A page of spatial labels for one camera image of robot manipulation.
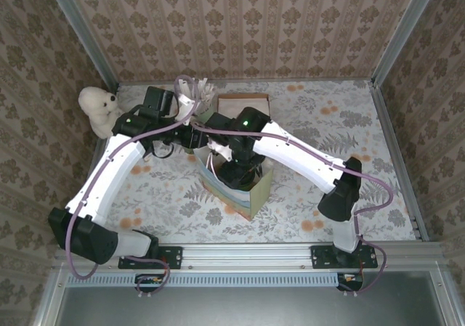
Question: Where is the white paper gift bag landscape print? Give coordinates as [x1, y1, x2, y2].
[193, 146, 274, 221]

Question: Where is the white paper napkin stack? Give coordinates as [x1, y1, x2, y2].
[219, 98, 270, 118]

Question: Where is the shallow brown cardboard box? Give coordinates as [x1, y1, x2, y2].
[217, 92, 272, 118]

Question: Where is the floral patterned table mat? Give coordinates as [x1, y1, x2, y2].
[90, 80, 419, 245]

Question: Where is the white teddy bear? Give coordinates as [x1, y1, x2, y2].
[78, 86, 124, 140]

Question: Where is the black connector box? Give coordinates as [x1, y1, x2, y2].
[336, 272, 365, 291]
[134, 273, 163, 286]

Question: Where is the grey metal shelf panel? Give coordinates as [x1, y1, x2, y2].
[34, 271, 465, 326]

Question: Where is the thin black left camera cable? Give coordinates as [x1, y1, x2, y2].
[150, 140, 175, 159]

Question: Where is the aluminium mounting rail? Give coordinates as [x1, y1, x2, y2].
[54, 242, 446, 271]

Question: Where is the aluminium side rail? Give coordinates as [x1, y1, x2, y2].
[370, 81, 429, 242]
[78, 136, 108, 211]

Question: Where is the grey slotted cable duct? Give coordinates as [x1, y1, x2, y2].
[65, 271, 364, 288]

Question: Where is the aluminium frame post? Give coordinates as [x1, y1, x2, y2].
[370, 0, 448, 87]
[41, 0, 121, 91]

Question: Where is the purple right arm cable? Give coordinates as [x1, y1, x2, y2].
[190, 122, 394, 298]

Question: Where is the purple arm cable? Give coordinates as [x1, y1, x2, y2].
[190, 122, 394, 298]
[66, 74, 203, 298]

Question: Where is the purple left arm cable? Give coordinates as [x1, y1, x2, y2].
[66, 74, 203, 298]

